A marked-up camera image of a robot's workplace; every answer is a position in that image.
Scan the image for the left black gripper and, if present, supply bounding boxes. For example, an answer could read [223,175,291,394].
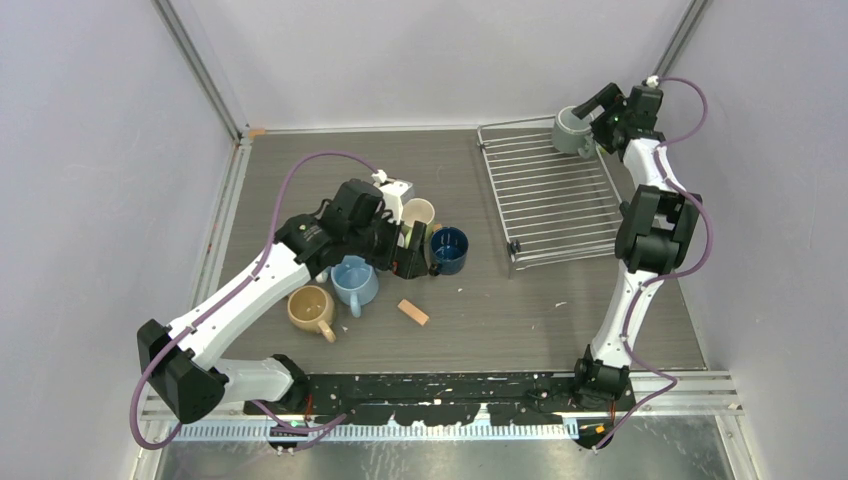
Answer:
[347,208,427,279]

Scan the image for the grey patterned mug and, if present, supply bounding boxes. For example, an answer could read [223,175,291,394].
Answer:
[551,106,595,158]

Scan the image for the light blue mug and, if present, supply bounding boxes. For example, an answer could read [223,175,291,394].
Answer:
[330,255,379,318]

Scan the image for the navy blue mug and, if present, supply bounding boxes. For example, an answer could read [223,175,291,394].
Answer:
[429,227,469,276]

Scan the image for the light green mug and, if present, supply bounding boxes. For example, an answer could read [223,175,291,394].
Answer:
[401,198,435,246]

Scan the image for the blue white gradient mug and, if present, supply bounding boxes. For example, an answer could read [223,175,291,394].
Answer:
[314,267,331,284]

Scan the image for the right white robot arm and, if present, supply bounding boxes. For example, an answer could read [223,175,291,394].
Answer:
[570,77,700,411]

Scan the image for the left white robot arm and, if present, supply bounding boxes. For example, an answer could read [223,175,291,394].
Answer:
[137,179,430,424]

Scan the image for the long light wooden block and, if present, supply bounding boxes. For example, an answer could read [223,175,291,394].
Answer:
[397,299,430,326]

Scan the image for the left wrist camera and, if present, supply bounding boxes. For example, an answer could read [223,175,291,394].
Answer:
[371,169,416,224]

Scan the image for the wire dish rack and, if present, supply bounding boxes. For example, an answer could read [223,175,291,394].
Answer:
[476,116,622,273]

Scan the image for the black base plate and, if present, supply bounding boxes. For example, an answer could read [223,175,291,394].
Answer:
[264,372,635,426]

